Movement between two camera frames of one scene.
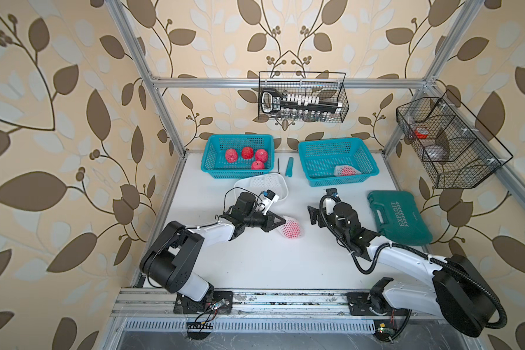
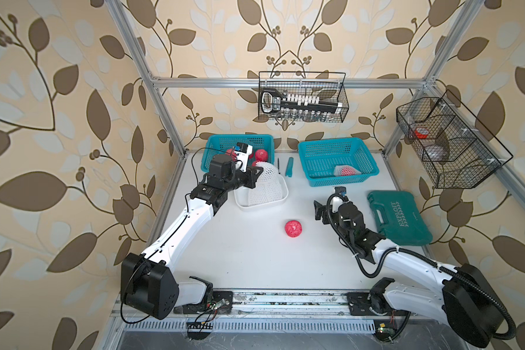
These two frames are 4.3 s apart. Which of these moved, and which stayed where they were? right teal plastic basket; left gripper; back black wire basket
Moved: left gripper
Stayed: right teal plastic basket; back black wire basket
